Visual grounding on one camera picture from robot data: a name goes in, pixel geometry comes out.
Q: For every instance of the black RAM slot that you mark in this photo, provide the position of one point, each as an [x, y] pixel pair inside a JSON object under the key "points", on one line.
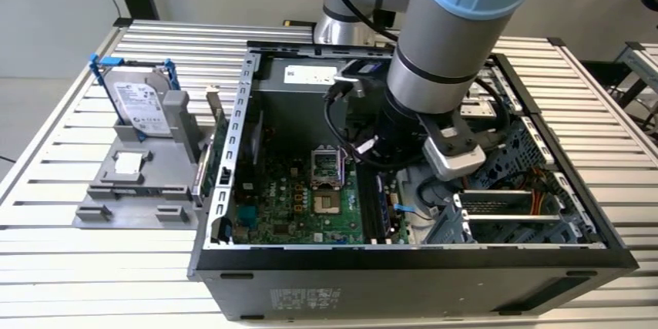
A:
{"points": [[364, 205], [371, 205], [379, 236]]}

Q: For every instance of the metal slat side table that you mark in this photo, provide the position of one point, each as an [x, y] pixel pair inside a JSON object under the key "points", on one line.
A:
{"points": [[639, 57]]}

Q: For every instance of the green motherboard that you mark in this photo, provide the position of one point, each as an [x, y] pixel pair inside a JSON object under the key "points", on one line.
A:
{"points": [[287, 205]]}

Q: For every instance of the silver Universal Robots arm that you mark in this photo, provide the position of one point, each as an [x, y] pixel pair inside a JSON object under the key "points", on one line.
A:
{"points": [[441, 48]]}

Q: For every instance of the grey parts rack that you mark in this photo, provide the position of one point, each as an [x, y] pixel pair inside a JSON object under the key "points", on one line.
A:
{"points": [[164, 159]]}

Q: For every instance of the black table corner cap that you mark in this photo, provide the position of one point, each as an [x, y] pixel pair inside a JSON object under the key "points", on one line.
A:
{"points": [[555, 42], [122, 22]]}

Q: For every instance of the black open PC case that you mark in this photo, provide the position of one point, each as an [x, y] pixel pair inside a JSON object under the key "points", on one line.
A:
{"points": [[359, 286]]}

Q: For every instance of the silver CPU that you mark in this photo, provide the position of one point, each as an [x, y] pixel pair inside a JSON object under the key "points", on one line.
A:
{"points": [[126, 165]]}

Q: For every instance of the grey power supply unit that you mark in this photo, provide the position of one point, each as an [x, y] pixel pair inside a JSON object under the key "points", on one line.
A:
{"points": [[297, 113]]}

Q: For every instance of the green graphics card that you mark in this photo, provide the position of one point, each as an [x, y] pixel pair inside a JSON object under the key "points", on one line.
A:
{"points": [[220, 140]]}

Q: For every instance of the green RAM stick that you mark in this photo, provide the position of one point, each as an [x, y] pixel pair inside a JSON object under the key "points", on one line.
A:
{"points": [[381, 205]]}

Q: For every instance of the hard disk in blue carrier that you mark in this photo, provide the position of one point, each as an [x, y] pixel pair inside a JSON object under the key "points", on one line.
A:
{"points": [[136, 101]]}

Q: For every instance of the CPU socket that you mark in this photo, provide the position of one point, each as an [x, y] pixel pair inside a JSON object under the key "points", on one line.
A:
{"points": [[327, 202]]}

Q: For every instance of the yellow black clamp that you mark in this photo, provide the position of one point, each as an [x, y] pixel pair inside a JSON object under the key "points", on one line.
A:
{"points": [[287, 22]]}

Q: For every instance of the black camera bracket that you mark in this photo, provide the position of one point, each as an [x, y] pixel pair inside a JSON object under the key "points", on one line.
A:
{"points": [[428, 125]]}

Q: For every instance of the silver drive bay cage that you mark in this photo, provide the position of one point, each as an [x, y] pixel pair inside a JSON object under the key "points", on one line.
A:
{"points": [[500, 82]]}

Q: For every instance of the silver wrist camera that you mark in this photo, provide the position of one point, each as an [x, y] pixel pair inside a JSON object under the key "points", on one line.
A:
{"points": [[457, 163], [359, 82]]}

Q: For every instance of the silver disk bay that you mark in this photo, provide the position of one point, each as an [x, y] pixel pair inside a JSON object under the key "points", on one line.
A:
{"points": [[503, 217]]}

